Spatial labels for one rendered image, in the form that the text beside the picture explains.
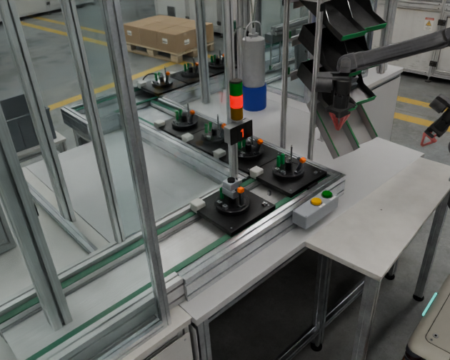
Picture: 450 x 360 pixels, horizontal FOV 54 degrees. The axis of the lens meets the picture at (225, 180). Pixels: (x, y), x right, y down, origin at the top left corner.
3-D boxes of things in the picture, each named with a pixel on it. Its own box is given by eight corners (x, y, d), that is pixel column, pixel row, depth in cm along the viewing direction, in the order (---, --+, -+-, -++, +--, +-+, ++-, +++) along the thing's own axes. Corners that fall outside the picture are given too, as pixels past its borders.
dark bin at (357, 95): (374, 99, 204) (381, 88, 198) (353, 106, 199) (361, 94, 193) (336, 61, 216) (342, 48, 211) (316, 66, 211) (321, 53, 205)
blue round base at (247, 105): (271, 106, 285) (271, 83, 277) (254, 113, 276) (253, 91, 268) (253, 100, 295) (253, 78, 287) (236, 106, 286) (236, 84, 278)
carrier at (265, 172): (326, 176, 196) (328, 150, 189) (291, 198, 182) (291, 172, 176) (284, 157, 211) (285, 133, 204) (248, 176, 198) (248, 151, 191)
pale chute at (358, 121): (372, 139, 214) (378, 136, 210) (352, 147, 208) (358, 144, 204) (346, 88, 218) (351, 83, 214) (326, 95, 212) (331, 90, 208)
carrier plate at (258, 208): (275, 208, 176) (275, 204, 175) (231, 237, 163) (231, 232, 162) (233, 186, 192) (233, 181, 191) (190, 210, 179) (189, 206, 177)
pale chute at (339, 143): (353, 151, 206) (360, 147, 202) (333, 159, 200) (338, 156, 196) (327, 97, 209) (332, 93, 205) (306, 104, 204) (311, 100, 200)
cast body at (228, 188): (241, 194, 173) (241, 179, 169) (233, 199, 170) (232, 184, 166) (226, 186, 178) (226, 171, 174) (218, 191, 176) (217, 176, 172)
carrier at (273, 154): (284, 156, 211) (285, 133, 205) (248, 176, 198) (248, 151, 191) (248, 141, 227) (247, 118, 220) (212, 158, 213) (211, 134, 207)
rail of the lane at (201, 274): (343, 193, 199) (346, 173, 193) (188, 301, 150) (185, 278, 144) (333, 188, 202) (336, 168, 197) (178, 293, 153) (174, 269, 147)
